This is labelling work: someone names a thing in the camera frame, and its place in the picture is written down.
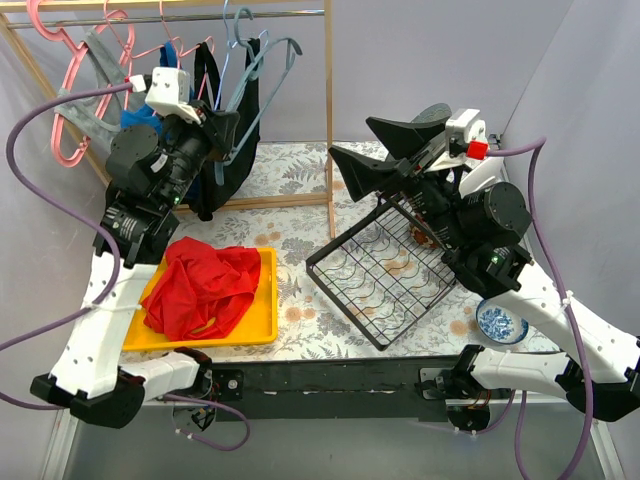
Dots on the wooden clothes rack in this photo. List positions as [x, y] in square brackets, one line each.
[23, 53]

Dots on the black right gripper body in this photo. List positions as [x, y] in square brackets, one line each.
[407, 166]

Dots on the yellow plastic tray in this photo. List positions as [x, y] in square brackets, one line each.
[257, 326]

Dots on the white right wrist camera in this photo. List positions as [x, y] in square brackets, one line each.
[465, 138]

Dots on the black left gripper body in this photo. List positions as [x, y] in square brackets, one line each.
[210, 131]

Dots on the red tank top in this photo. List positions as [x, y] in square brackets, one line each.
[204, 292]

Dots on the grey patterned plate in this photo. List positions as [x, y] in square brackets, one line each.
[434, 115]

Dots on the light blue hanger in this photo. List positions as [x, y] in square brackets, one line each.
[234, 39]

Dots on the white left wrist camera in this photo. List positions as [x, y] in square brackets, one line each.
[169, 94]

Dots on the floral table mat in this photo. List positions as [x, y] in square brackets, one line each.
[308, 326]

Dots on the white plate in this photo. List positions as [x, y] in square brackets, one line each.
[486, 173]

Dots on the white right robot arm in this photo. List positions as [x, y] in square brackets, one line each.
[480, 227]

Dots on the blue white porcelain bowl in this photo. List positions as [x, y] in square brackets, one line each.
[499, 324]

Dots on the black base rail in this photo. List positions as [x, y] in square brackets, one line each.
[348, 388]

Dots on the thin pink hanger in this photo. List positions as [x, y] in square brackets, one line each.
[169, 51]
[127, 45]

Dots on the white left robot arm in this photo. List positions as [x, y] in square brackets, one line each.
[151, 170]

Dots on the black tank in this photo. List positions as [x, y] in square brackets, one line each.
[206, 76]
[205, 196]

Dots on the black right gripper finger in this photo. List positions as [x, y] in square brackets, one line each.
[405, 139]
[363, 175]

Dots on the grey tank top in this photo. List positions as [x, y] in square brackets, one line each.
[98, 118]

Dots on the red bowl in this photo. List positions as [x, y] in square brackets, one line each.
[423, 238]

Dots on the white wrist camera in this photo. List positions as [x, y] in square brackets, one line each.
[169, 94]
[465, 138]

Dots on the black wire dish rack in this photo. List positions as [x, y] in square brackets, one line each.
[379, 276]

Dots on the thick pink hanger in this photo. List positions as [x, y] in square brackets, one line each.
[78, 52]

